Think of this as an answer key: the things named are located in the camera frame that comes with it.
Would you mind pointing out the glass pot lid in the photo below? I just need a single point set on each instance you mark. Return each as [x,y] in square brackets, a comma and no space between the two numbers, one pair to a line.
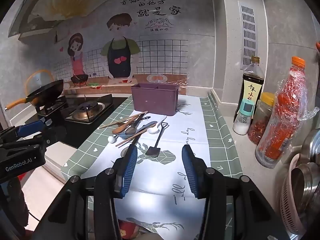
[37,80]

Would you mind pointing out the blue plastic spoon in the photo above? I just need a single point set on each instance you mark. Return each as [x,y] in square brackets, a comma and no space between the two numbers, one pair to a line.
[145,127]

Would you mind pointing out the salt grinder with teal cap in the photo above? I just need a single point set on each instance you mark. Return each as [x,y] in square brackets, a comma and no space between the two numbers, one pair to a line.
[241,127]

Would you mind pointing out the wooden spoon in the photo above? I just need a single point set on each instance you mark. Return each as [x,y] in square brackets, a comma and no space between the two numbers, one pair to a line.
[120,130]

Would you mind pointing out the white ceramic spoon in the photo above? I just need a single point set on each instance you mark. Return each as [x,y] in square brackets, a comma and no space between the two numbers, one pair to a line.
[152,130]
[111,139]

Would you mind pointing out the stainless steel pot lid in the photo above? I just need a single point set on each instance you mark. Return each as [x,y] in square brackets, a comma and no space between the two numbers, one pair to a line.
[312,145]

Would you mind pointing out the dark soy sauce bottle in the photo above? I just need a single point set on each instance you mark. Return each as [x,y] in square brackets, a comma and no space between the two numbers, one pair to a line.
[252,80]

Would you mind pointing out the range hood with flower print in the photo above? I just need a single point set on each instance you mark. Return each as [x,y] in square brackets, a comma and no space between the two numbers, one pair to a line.
[37,22]

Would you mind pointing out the black gas stove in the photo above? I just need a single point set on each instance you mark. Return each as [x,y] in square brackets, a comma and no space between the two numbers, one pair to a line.
[75,130]

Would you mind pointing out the black shovel-shaped spoon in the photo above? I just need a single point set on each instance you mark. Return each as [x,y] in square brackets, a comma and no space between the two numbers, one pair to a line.
[153,151]

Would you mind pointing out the chili jar with yellow lid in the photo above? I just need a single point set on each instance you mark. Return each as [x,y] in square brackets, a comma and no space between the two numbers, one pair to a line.
[260,122]

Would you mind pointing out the orange bottle in plastic wrap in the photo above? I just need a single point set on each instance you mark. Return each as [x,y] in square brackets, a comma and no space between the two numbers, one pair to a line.
[282,130]

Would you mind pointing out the white vent grille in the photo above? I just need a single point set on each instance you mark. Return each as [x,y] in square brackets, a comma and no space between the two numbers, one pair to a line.
[247,35]

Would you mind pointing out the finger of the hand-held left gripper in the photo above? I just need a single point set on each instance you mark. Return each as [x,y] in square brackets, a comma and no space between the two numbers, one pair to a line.
[27,141]
[30,128]

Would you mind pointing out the green checked table mat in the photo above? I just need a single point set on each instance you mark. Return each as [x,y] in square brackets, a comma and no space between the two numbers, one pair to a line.
[180,130]

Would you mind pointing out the dark metal spoon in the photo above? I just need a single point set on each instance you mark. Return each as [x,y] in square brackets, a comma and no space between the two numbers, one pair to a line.
[130,130]

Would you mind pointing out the cartoon wall poster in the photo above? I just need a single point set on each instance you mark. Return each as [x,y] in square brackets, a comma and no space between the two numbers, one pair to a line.
[155,62]

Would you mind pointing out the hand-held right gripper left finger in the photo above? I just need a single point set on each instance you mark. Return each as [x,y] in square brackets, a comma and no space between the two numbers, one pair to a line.
[128,170]

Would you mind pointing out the purple plastic utensil holder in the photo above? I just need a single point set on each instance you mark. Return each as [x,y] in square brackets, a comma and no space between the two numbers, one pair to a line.
[155,100]

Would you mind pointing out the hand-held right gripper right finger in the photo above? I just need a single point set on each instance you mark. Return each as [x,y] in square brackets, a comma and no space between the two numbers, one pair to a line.
[191,170]

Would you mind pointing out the pink plastic colander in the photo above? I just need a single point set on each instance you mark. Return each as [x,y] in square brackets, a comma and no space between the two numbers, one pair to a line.
[287,205]

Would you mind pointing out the black round spoon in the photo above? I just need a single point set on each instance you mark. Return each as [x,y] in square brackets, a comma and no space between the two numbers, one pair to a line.
[124,152]

